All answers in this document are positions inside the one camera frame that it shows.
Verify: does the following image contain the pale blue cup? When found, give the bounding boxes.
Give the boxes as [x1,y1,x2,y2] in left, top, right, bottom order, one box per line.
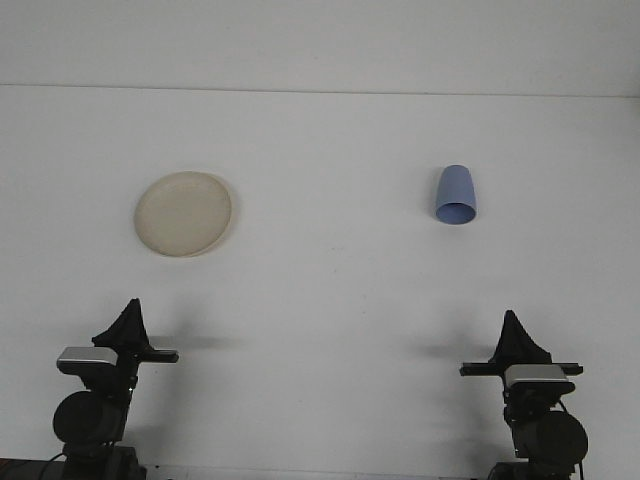
[433,164,477,227]

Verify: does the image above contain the pale round plate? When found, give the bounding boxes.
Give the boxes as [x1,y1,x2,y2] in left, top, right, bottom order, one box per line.
[133,170,234,259]

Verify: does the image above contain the dark brown base panel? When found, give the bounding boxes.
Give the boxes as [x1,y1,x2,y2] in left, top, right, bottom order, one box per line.
[0,456,66,480]

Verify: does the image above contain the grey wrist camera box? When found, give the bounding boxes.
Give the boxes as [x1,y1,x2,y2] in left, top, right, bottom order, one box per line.
[55,346,120,375]
[503,364,576,397]

